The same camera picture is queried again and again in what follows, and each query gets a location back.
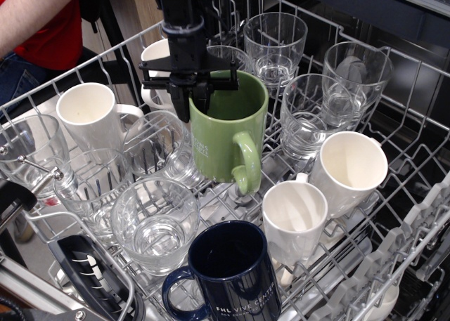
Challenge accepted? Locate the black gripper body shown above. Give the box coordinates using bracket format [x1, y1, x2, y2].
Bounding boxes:
[139, 29, 238, 90]

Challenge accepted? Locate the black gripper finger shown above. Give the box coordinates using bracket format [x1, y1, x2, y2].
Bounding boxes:
[192, 84, 213, 112]
[170, 89, 191, 123]

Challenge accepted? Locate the green ceramic mug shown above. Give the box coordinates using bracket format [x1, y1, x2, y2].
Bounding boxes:
[189, 71, 269, 195]

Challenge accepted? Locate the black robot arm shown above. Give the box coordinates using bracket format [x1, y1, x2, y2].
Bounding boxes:
[139, 0, 238, 122]

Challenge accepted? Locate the tall white mug back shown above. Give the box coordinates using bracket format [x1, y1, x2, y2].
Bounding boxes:
[141, 39, 175, 113]

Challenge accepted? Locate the white mug left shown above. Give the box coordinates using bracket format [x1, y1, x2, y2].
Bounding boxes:
[56, 82, 143, 152]

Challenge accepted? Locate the small white mug front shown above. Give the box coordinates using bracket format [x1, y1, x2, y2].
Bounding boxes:
[262, 173, 328, 287]

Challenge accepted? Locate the large white mug right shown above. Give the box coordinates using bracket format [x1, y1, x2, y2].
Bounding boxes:
[308, 131, 388, 218]

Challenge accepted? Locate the dark blue printed mug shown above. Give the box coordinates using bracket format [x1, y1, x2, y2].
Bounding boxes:
[162, 221, 282, 320]

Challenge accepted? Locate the clear glass back centre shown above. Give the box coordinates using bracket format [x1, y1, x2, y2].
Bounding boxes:
[207, 45, 252, 74]

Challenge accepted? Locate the clear glass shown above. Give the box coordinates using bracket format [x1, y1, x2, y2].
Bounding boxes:
[243, 12, 308, 98]
[323, 41, 394, 129]
[53, 148, 133, 247]
[111, 177, 200, 276]
[207, 45, 252, 74]
[1, 114, 74, 206]
[280, 74, 356, 160]
[122, 110, 204, 189]

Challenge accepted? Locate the clear glass centre left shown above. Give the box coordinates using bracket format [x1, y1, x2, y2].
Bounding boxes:
[122, 110, 204, 189]

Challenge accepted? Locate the clear glass back top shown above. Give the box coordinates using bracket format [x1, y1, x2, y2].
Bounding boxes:
[243, 12, 308, 98]

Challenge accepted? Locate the clear glass right middle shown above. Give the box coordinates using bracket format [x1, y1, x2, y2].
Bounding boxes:
[280, 74, 356, 160]

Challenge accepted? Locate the clear glass front left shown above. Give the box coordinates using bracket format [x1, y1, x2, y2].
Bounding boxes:
[53, 148, 133, 247]

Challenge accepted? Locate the clear glass front centre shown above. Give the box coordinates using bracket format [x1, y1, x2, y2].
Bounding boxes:
[111, 177, 200, 276]

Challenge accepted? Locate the person in red shirt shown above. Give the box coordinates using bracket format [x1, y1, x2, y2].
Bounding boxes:
[1, 0, 82, 104]

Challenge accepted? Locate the clear glass far left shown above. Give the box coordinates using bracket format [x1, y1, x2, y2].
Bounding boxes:
[1, 114, 74, 206]

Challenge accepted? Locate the clear glass far right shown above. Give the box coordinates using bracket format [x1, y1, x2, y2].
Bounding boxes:
[323, 41, 394, 129]

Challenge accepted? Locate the black clamp with metal screw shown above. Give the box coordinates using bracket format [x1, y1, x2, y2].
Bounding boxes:
[1, 155, 63, 268]

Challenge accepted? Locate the grey plastic tine holder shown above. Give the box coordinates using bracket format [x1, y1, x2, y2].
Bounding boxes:
[309, 176, 449, 320]

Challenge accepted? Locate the grey wire dishwasher rack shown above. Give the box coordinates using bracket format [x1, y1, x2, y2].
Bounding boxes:
[13, 0, 449, 320]

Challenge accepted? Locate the black slotted plastic handle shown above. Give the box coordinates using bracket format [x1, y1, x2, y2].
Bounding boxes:
[49, 235, 146, 320]

